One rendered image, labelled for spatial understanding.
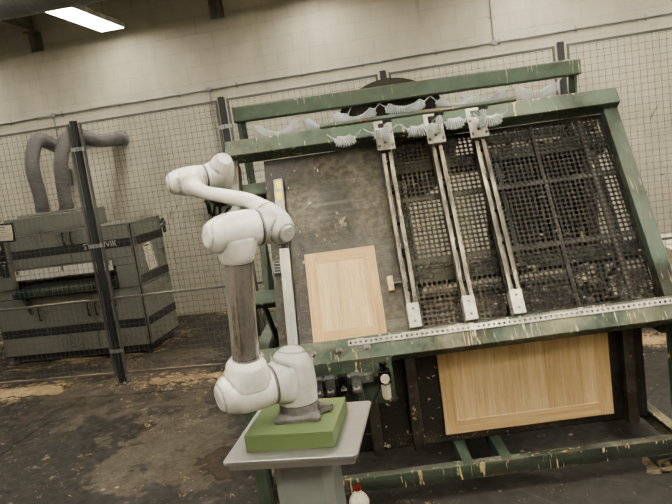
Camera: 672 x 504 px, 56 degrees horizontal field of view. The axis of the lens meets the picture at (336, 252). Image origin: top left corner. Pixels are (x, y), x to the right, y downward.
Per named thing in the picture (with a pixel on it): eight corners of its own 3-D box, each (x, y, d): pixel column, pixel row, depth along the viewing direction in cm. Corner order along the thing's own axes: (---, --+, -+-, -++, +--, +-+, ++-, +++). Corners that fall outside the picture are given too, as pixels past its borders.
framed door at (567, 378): (445, 433, 345) (446, 435, 343) (433, 335, 337) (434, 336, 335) (612, 411, 343) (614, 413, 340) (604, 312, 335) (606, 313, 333)
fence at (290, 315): (289, 348, 322) (287, 346, 318) (274, 182, 358) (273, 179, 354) (298, 346, 322) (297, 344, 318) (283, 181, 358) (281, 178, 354)
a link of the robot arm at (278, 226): (281, 197, 237) (247, 201, 231) (303, 215, 223) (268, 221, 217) (280, 229, 243) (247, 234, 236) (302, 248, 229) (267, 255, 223)
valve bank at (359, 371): (294, 425, 302) (287, 377, 299) (296, 413, 316) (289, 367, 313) (399, 412, 301) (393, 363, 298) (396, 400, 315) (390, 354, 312)
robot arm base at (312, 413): (331, 420, 241) (329, 406, 241) (273, 425, 243) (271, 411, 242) (334, 402, 259) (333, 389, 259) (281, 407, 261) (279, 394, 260)
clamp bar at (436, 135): (460, 324, 320) (466, 310, 298) (421, 125, 365) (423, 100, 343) (480, 321, 320) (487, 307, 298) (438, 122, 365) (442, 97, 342)
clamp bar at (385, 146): (405, 331, 321) (407, 318, 299) (373, 131, 365) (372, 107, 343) (425, 329, 320) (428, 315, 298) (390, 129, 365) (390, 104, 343)
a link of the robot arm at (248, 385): (281, 411, 240) (226, 429, 230) (264, 394, 254) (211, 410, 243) (267, 211, 219) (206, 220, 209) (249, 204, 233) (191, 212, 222)
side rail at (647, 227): (655, 302, 323) (664, 295, 313) (597, 120, 365) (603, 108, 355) (671, 300, 323) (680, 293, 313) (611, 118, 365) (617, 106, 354)
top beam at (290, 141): (228, 166, 364) (224, 157, 355) (227, 151, 368) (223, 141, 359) (615, 112, 359) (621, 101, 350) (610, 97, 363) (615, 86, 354)
